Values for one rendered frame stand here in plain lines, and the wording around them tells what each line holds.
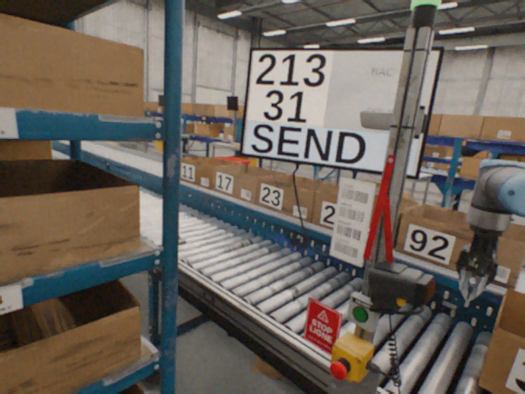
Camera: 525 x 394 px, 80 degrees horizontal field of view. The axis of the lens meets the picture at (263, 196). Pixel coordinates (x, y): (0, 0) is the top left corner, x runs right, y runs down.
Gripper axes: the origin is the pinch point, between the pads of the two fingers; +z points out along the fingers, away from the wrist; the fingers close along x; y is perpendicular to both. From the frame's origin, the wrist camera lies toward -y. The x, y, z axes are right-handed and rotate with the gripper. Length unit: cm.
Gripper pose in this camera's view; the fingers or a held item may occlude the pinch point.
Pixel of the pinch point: (469, 295)
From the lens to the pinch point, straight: 105.7
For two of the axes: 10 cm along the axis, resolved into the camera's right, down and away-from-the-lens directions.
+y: -6.6, 1.2, -7.4
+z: -0.9, 9.7, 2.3
